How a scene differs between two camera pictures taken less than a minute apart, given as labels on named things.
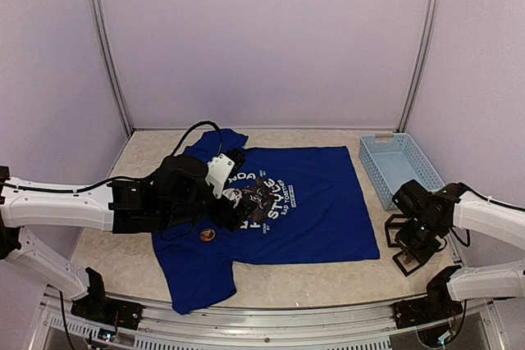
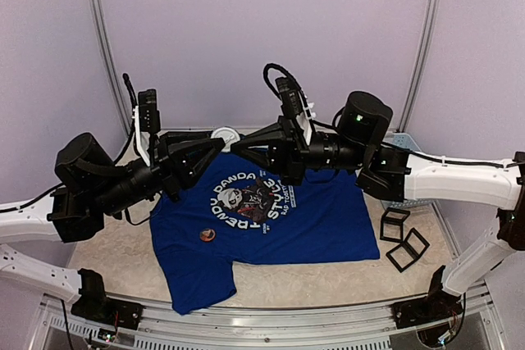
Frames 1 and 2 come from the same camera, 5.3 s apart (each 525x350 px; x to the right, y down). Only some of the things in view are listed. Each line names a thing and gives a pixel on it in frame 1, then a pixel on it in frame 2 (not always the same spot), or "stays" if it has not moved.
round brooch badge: (207, 234) stays
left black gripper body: (185, 214) -> (161, 161)
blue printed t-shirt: (303, 204) stays
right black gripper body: (416, 242) -> (295, 153)
